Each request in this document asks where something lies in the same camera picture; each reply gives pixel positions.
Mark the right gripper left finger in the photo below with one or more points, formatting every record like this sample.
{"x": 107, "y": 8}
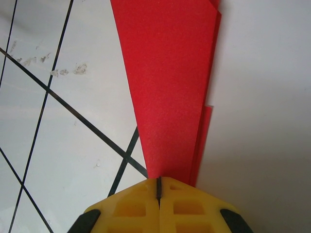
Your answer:
{"x": 136, "y": 194}

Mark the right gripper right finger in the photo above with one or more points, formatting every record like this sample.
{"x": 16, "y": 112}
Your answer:
{"x": 184, "y": 194}

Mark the red cloth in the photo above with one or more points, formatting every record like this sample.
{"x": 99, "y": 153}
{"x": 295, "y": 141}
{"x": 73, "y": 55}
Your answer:
{"x": 165, "y": 85}

